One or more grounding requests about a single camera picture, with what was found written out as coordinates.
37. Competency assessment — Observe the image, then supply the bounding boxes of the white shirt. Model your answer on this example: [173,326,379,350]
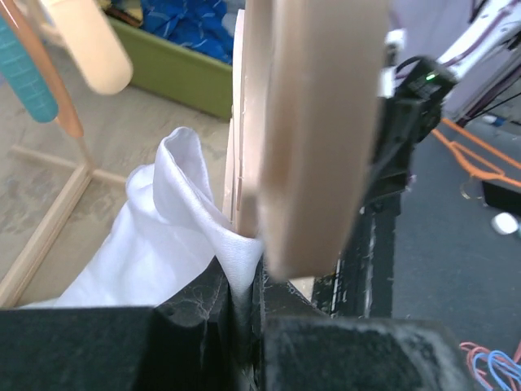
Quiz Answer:
[32,127,263,308]

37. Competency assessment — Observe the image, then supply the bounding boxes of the wooden hanger rightmost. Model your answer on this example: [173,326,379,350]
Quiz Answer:
[40,0,134,95]

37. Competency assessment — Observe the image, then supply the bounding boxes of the olive green laundry basket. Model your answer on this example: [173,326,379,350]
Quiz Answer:
[109,18,232,121]

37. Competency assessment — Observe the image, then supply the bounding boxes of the wooden clothes rack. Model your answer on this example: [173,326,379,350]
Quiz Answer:
[1,138,126,308]

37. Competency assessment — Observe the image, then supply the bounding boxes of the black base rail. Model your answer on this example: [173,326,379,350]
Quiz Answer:
[312,98,423,318]

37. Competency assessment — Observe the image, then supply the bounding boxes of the yellow black cloth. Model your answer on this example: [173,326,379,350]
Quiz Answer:
[99,0,143,26]

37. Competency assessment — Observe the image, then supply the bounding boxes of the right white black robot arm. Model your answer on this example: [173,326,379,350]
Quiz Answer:
[385,1,520,130]

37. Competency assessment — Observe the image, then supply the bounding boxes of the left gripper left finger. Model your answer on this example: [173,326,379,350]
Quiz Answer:
[1,261,231,390]

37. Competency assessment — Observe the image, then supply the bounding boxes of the red blue cable loops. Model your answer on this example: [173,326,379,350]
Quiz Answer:
[459,340,521,391]

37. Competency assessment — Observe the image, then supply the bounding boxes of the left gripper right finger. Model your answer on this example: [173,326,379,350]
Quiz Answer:
[252,265,477,390]

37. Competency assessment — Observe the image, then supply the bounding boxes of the wooden hanger middle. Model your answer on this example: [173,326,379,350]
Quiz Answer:
[1,1,84,138]

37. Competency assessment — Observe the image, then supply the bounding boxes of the blue shirt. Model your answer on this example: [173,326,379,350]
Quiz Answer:
[141,0,245,65]

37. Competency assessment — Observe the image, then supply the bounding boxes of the orange hanger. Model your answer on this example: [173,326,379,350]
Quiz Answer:
[431,117,520,189]

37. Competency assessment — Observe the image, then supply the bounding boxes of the teal hanger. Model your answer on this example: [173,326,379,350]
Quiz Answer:
[1,16,59,123]

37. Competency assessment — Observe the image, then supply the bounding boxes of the light wooden hanger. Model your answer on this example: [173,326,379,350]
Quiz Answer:
[223,1,390,281]

